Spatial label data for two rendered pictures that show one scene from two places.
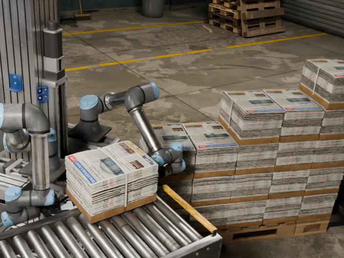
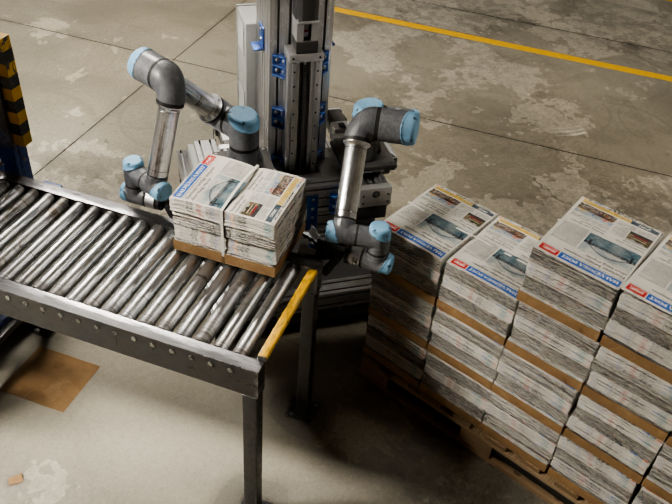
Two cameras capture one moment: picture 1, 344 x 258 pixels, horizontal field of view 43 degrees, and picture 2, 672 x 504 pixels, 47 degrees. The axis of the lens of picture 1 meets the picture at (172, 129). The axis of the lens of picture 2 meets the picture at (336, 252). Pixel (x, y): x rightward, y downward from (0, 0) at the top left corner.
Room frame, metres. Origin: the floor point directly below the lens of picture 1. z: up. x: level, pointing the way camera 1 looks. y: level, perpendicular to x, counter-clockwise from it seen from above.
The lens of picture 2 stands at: (0.94, -1.61, 2.53)
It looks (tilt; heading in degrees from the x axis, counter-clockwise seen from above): 40 degrees down; 54
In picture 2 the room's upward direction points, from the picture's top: 5 degrees clockwise
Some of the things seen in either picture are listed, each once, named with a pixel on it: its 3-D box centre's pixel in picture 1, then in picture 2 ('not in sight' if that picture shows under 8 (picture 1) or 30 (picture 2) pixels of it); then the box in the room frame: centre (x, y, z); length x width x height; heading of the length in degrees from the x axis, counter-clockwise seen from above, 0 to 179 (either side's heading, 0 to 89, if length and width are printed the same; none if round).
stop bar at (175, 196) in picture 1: (188, 207); (289, 312); (1.84, -0.12, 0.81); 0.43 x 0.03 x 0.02; 38
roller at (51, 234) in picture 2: not in sight; (43, 242); (1.28, 0.62, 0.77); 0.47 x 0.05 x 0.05; 38
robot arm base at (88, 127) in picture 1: (89, 123); (364, 141); (2.57, 0.54, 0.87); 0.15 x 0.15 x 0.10
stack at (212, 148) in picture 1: (221, 183); (518, 355); (2.69, -0.39, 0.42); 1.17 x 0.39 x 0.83; 107
